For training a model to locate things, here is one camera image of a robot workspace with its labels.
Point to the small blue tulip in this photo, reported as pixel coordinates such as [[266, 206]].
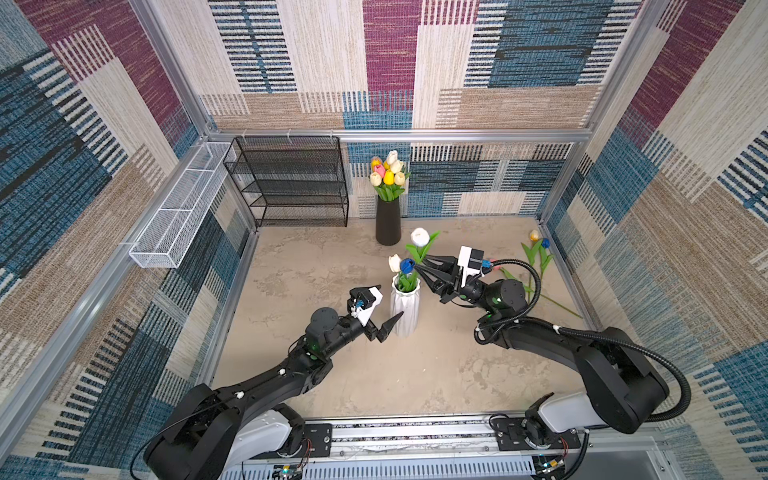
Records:
[[543, 243]]

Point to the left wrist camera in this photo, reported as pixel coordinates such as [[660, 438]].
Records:
[[363, 301]]

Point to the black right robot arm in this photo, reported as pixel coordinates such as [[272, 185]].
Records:
[[625, 384]]

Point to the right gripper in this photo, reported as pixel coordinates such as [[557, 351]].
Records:
[[442, 286]]

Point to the white ribbed ceramic vase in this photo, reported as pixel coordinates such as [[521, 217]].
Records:
[[406, 303]]

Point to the aluminium front rail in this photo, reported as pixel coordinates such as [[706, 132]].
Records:
[[441, 447]]

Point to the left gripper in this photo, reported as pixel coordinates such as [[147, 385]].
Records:
[[381, 333]]

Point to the black wire shelf rack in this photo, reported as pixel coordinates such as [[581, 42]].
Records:
[[290, 181]]

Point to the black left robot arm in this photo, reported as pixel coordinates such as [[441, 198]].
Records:
[[199, 435]]

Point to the black cylindrical vase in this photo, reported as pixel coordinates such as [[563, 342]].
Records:
[[388, 222]]

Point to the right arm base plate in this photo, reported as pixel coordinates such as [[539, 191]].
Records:
[[521, 434]]

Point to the white wire mesh basket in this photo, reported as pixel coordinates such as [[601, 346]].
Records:
[[166, 239]]

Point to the dark pink tulip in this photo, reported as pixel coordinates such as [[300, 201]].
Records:
[[530, 291]]

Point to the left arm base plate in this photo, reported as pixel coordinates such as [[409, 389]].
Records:
[[312, 440]]

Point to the cream yellow tulip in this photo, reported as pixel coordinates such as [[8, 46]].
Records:
[[533, 235]]

